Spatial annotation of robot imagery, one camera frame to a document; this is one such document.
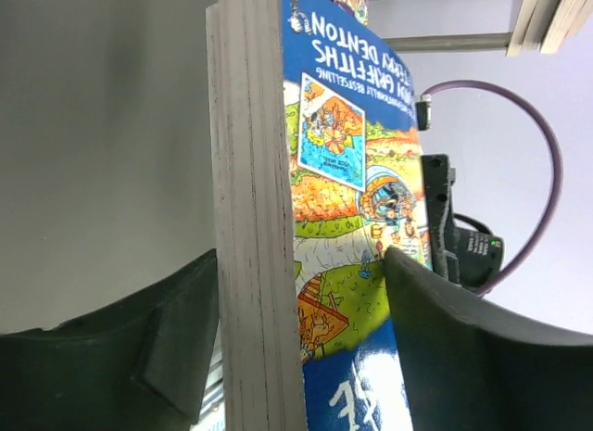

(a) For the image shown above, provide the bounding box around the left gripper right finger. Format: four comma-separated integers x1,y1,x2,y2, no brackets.
384,247,592,430

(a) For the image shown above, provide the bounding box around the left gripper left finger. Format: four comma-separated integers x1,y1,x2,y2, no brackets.
1,251,219,430

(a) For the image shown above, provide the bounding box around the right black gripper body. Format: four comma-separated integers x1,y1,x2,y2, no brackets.
421,154,504,292

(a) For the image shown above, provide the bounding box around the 91-storey treehouse blue book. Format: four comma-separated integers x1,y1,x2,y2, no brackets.
206,0,432,430

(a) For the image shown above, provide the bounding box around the white two-tier wooden shelf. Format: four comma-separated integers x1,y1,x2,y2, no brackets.
371,0,592,57

